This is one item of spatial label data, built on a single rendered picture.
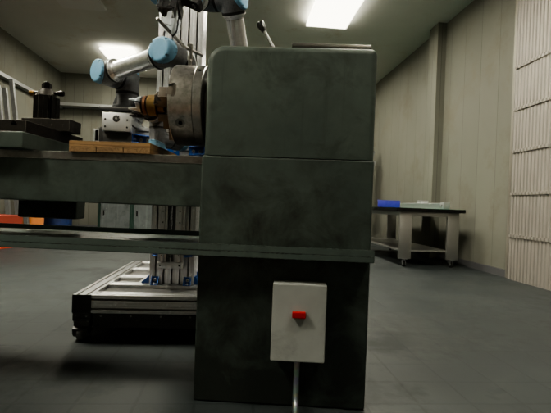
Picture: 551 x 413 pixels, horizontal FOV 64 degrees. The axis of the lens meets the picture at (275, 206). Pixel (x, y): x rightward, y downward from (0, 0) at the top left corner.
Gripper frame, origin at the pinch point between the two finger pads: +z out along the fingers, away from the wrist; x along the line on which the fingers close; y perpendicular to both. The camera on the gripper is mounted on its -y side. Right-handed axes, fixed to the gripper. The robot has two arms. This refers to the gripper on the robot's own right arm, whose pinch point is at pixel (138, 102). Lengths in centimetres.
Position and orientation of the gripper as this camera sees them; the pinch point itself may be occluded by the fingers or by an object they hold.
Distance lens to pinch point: 188.8
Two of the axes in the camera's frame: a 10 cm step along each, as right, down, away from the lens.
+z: -0.7, 0.0, -10.0
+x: 0.3, -10.0, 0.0
